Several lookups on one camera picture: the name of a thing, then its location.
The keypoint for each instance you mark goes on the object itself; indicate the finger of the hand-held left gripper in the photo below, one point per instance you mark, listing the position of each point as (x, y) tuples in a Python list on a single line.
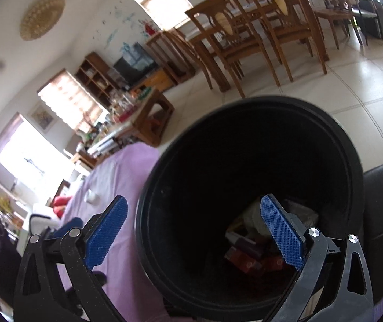
[(74, 223)]

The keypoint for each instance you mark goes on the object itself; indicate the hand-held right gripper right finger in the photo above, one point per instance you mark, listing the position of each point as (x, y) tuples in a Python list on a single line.
[(282, 233)]

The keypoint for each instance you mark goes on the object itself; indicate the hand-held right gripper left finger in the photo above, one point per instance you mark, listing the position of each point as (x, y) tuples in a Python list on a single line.
[(105, 233)]

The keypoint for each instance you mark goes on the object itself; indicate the black trash bin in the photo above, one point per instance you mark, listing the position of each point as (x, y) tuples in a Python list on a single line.
[(211, 174)]

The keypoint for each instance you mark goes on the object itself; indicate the red cushion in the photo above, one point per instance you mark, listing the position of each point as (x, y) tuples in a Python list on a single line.
[(60, 206)]

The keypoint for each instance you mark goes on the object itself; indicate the white plastic bag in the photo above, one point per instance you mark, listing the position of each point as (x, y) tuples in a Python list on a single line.
[(255, 216)]

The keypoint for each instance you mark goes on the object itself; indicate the crumpled white tissue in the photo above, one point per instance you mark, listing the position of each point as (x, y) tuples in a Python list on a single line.
[(91, 196)]

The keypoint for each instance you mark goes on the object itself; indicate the white chair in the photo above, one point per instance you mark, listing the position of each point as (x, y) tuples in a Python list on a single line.
[(42, 218)]

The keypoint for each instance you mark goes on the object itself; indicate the purple box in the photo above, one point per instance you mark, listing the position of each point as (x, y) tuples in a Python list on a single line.
[(250, 246)]

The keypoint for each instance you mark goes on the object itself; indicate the red box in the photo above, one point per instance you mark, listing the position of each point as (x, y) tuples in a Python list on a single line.
[(243, 260)]

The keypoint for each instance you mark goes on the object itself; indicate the purple tablecloth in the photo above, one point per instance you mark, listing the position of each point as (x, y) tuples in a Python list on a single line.
[(124, 174)]

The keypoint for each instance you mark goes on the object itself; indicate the small framed picture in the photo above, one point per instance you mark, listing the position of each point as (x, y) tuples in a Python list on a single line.
[(43, 117)]

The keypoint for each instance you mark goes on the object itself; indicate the wooden coffee table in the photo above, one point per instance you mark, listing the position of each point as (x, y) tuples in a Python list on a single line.
[(151, 117)]

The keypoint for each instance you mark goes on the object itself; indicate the wooden bookshelf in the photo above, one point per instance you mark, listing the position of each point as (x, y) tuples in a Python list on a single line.
[(95, 78)]

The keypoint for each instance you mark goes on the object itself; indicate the wooden television stand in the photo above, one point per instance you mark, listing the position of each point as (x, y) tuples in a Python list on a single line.
[(157, 78)]

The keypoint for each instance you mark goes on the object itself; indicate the black television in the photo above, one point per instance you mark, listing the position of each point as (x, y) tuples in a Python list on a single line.
[(136, 63)]

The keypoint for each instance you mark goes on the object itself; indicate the wooden dining chair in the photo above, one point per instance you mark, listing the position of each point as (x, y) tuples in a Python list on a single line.
[(337, 10), (241, 47), (184, 53), (292, 28)]

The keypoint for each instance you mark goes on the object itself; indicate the tall wooden side stand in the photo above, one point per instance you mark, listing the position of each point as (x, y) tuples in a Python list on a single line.
[(164, 50)]

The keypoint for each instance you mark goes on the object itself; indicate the red ornament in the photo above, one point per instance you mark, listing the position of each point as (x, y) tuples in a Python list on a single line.
[(148, 28)]

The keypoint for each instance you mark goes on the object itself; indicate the round ceiling lamp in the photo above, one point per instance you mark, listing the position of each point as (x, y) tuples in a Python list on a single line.
[(42, 16)]

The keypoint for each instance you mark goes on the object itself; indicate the wooden dining table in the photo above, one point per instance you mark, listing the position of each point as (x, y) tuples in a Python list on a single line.
[(245, 10)]

